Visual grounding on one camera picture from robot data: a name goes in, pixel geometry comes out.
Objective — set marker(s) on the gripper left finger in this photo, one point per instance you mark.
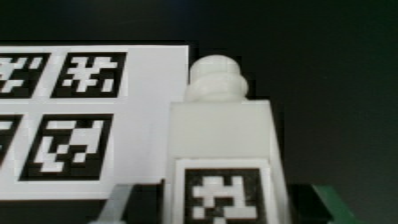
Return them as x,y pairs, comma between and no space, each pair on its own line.
134,205

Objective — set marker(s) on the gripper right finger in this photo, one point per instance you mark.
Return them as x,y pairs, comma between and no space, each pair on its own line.
318,207

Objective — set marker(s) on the white sheet with tags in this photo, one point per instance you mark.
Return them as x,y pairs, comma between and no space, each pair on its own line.
86,96

